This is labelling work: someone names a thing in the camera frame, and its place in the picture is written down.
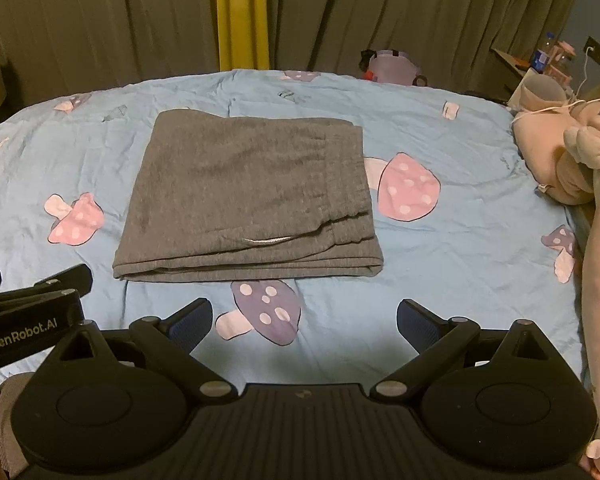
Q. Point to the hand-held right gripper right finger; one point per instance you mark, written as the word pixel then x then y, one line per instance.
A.
pixel 415 322

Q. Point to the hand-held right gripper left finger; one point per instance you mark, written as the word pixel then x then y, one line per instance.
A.
pixel 192 322

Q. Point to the grey pants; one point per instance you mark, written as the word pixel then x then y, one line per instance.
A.
pixel 240 195

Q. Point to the person's left forearm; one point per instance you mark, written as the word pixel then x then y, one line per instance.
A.
pixel 10 420

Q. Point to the blue mushroom print blanket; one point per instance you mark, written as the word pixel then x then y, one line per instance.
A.
pixel 455 260

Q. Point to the pink plush pillow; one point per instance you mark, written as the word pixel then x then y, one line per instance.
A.
pixel 545 155

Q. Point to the purple bag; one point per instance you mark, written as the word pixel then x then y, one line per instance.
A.
pixel 395 67

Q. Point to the grey curtain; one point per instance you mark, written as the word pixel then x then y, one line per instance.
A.
pixel 420 15
pixel 105 25

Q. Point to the grey and pink plush toy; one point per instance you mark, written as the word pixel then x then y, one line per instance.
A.
pixel 597 140

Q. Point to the grey plush head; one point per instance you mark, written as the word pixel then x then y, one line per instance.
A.
pixel 545 91

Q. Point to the wooden nightstand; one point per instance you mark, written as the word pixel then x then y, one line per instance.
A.
pixel 512 67

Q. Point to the clear plastic bottle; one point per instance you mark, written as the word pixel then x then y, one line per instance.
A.
pixel 545 52

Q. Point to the pink container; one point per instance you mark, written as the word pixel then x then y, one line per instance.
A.
pixel 564 60

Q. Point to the yellow curtain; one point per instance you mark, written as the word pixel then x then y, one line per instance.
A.
pixel 241 15

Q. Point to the black wall socket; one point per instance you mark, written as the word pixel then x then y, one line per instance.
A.
pixel 597 52

